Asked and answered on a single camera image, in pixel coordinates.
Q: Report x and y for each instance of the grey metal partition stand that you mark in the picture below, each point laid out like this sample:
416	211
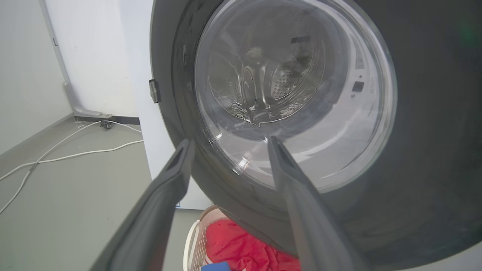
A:
71	94

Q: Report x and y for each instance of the dark grey washing machine door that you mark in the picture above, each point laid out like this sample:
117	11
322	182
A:
414	150

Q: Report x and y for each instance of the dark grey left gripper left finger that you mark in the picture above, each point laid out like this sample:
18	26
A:
150	222

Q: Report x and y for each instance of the white washing machine body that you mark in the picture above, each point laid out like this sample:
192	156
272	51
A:
150	113

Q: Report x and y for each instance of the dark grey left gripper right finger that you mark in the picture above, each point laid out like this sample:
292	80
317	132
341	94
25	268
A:
312	226

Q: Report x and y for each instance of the blue cloth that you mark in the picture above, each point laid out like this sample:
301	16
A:
215	267

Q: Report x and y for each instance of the red garment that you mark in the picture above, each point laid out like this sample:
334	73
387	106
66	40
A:
244	248

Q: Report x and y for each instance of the white partition panel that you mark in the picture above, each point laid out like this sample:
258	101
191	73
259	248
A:
94	56

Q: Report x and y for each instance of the white laundry basket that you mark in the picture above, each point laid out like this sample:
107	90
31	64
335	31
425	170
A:
194	241

